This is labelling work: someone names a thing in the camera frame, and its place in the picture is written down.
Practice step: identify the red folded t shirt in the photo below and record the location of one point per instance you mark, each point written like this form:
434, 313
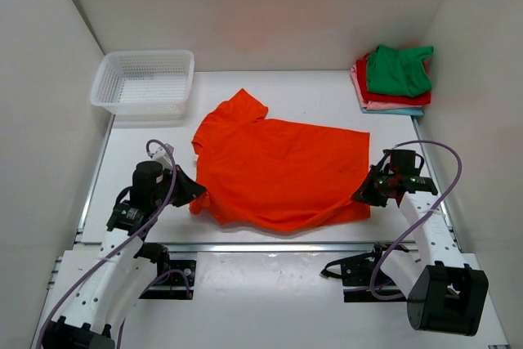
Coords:
361, 74

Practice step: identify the light blue folded t shirt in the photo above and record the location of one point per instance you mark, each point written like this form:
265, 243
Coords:
412, 112

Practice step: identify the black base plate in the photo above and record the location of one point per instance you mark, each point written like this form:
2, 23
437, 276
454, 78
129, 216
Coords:
355, 274
175, 278

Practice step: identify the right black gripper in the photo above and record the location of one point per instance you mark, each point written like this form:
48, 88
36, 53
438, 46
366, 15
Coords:
364, 194

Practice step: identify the pink folded t shirt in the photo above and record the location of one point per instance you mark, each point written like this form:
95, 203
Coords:
376, 105

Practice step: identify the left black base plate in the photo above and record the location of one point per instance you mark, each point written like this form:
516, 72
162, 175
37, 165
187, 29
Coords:
175, 278

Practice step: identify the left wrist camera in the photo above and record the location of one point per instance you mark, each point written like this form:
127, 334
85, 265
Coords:
163, 156

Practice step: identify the green folded t shirt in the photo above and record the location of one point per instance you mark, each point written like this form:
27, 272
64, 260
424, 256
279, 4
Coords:
393, 72

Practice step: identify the orange t shirt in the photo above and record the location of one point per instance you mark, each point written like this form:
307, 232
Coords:
274, 174

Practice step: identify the white plastic basket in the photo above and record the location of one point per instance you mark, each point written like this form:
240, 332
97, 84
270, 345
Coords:
144, 84

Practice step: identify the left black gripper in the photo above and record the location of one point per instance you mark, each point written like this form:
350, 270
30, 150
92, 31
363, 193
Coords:
190, 189

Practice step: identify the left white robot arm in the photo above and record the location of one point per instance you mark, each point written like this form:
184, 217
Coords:
91, 313

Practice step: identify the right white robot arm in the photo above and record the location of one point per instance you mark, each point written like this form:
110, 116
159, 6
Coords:
443, 293

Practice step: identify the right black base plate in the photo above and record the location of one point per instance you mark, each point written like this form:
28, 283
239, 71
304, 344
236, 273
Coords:
355, 274

